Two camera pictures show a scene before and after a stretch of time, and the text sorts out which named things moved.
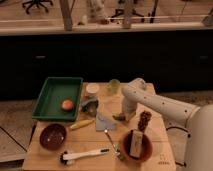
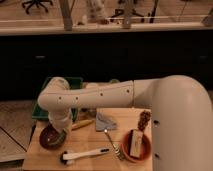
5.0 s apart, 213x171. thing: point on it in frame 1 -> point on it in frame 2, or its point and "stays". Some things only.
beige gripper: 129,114 -> 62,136
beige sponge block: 136,143 stays
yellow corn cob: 81,124 stays
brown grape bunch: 144,118 stays
